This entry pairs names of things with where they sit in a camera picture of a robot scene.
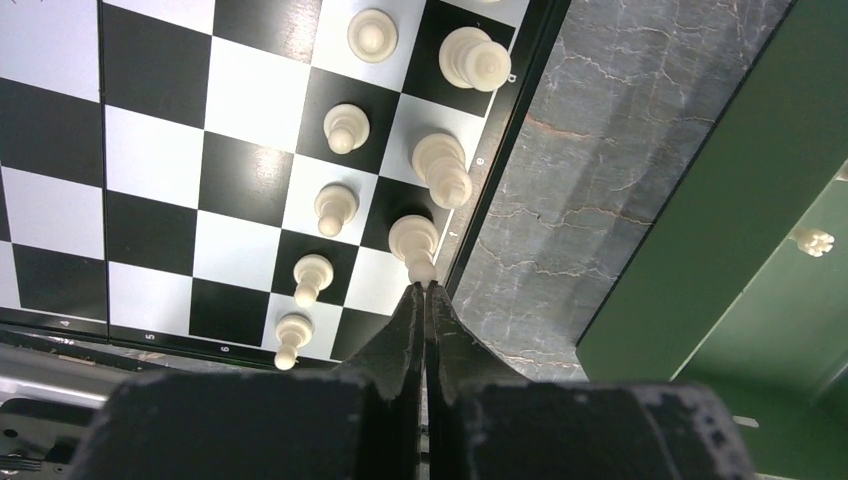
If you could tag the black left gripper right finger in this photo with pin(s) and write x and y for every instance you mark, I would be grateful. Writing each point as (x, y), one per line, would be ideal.
(459, 366)

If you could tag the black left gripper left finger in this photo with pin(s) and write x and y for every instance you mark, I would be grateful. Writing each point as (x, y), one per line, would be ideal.
(390, 369)

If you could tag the white chess bishop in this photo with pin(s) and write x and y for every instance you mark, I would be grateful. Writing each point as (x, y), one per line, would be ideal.
(413, 240)

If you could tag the green plastic tray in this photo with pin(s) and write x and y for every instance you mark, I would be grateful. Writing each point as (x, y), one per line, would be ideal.
(717, 293)

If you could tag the white chess pawn on board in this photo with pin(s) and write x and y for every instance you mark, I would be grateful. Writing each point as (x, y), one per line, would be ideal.
(312, 274)
(372, 35)
(335, 206)
(293, 331)
(346, 128)

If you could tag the white chess king on board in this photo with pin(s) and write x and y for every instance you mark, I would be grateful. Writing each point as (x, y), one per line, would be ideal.
(438, 160)

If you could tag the black white chessboard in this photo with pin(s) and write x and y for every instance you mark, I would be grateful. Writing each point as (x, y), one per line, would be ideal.
(160, 161)

